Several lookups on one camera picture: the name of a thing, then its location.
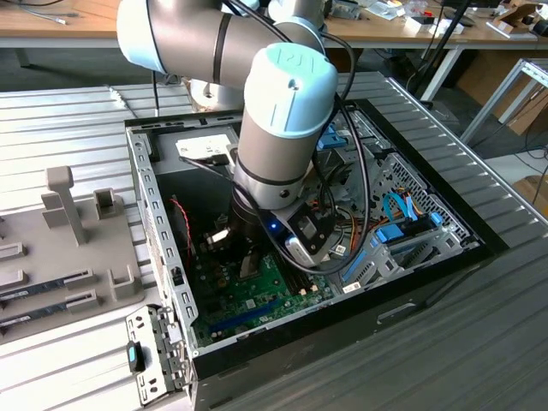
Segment black RAM slot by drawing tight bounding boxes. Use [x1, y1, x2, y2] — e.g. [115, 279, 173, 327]
[284, 267, 303, 296]
[295, 265, 313, 293]

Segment green motherboard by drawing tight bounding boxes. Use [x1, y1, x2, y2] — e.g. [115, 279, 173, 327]
[188, 209, 340, 346]

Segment grey power supply unit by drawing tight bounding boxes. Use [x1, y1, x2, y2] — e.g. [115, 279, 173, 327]
[151, 126, 243, 215]

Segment black case fan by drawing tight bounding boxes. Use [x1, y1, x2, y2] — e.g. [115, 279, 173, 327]
[168, 194, 199, 260]

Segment blue expansion slot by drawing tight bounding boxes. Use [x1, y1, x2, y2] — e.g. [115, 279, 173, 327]
[208, 298, 283, 336]

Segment large blue disk carrier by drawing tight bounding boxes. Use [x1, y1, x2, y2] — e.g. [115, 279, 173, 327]
[319, 127, 350, 151]

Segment black open PC case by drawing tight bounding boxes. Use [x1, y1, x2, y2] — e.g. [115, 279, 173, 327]
[123, 98, 510, 411]

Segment metal disk bay cage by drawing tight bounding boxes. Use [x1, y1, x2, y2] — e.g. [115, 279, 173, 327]
[316, 110, 393, 211]

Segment black latch with blue tab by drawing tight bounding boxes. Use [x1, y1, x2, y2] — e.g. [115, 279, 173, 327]
[126, 341, 147, 373]

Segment perforated metal drive cage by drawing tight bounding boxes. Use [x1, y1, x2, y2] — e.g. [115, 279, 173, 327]
[342, 152, 481, 296]

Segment grey parts rack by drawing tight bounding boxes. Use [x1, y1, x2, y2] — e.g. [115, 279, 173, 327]
[0, 165, 149, 346]

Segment RAM stick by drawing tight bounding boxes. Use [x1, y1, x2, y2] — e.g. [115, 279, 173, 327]
[0, 273, 69, 301]
[0, 298, 72, 329]

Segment black tripod pole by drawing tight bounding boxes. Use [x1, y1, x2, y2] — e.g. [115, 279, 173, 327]
[417, 0, 474, 103]

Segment small white box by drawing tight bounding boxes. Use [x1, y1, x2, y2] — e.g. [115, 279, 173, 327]
[404, 15, 466, 36]

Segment small brown cardboard box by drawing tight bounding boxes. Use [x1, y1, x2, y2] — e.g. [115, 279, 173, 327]
[511, 174, 548, 209]

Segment large brown cardboard box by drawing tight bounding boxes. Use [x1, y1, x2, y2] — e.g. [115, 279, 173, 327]
[454, 50, 548, 137]

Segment small open cardboard box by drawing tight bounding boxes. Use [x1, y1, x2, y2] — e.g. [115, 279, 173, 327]
[491, 2, 539, 38]

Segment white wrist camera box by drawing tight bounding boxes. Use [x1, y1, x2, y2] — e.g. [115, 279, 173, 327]
[284, 235, 322, 269]

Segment black camera bracket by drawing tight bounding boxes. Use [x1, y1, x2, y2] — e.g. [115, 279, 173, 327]
[277, 205, 340, 258]

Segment red black twisted wire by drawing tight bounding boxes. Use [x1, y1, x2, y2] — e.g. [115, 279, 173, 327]
[169, 195, 194, 260]

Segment thick black plug cable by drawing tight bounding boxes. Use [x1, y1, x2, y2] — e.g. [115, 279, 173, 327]
[177, 0, 372, 275]

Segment orange yellow wire bundle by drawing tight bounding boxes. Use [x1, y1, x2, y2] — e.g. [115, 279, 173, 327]
[336, 209, 374, 258]

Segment blue plastic rail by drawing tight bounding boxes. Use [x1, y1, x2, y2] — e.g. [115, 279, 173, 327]
[341, 247, 370, 284]

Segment light blue data wire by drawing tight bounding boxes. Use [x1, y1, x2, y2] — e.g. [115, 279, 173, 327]
[382, 191, 425, 224]

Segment small blue carrier handle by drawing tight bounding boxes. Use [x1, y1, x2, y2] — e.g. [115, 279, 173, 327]
[374, 224, 407, 246]

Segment thin black cable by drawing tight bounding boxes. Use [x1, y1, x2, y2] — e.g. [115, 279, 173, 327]
[152, 70, 163, 116]

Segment hinged metal card bracket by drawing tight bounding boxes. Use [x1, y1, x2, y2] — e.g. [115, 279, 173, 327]
[123, 302, 196, 408]

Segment aluminium profile frame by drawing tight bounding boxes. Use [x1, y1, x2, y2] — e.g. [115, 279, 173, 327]
[459, 57, 548, 146]

